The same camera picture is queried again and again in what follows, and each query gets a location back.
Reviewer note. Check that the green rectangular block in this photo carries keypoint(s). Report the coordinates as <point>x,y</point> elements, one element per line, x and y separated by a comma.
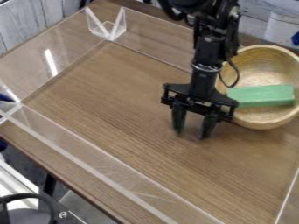
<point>263,96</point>

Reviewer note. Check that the white cylindrical container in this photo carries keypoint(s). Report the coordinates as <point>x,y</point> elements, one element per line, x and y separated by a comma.
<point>282,30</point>

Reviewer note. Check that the black table leg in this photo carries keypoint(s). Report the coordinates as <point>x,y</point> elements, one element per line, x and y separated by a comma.
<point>50,184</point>

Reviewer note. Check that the brown wooden bowl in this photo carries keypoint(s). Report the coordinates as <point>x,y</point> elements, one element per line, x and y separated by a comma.
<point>267,65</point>

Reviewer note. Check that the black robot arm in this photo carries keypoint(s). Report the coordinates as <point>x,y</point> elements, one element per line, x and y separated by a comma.
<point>214,19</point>

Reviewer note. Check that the clear acrylic corner bracket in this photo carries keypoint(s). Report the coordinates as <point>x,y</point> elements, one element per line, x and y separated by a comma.
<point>107,30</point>

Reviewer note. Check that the clear acrylic front wall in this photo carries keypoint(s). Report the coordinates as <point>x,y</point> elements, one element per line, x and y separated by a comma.
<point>88,165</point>

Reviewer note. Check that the grey metal base plate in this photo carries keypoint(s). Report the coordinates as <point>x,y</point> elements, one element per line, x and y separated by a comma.
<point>72,210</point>

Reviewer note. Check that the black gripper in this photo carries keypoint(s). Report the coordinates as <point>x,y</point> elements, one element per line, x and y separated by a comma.
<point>201,98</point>

